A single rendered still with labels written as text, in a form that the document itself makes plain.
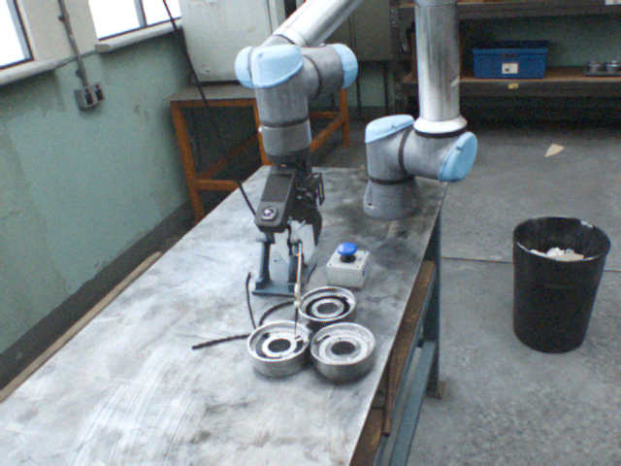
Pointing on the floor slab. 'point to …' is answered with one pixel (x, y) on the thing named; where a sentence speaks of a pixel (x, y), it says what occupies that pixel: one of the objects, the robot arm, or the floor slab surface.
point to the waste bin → (556, 281)
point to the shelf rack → (573, 81)
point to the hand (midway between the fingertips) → (298, 263)
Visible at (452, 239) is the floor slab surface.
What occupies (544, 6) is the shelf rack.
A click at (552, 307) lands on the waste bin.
